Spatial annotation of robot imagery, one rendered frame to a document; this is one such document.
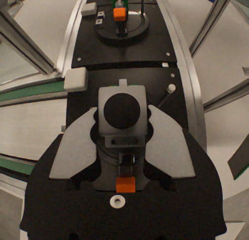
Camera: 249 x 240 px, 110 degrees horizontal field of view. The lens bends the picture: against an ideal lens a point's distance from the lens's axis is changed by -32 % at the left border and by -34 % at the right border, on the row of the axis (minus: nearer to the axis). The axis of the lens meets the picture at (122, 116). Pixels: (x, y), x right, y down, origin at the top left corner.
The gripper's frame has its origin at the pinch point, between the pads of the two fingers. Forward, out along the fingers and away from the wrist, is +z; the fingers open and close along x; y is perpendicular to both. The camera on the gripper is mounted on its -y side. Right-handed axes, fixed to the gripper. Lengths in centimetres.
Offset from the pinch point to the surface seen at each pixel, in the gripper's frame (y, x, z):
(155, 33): -8.3, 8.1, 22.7
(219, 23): -21, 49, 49
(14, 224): 183, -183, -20
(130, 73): 0.2, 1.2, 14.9
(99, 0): -23.1, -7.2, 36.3
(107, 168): 13.5, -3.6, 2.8
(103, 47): -5.4, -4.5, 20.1
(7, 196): 143, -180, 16
